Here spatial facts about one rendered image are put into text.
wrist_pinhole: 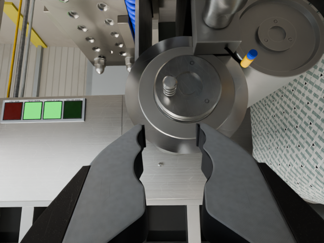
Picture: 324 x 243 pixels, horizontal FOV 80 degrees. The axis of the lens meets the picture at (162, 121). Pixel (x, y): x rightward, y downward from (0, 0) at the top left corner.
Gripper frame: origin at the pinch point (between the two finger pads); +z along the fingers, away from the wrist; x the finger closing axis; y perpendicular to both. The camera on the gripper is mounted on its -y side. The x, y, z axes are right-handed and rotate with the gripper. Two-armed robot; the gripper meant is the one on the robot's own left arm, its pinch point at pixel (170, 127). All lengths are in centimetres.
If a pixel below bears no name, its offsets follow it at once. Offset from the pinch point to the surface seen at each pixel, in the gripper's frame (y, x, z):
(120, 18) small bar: -5.7, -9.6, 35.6
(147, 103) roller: 2.8, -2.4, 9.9
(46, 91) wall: 69, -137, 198
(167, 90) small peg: 0.1, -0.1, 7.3
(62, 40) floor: 19, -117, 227
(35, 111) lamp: 18, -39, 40
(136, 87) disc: 1.3, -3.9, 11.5
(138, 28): -4.8, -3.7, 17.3
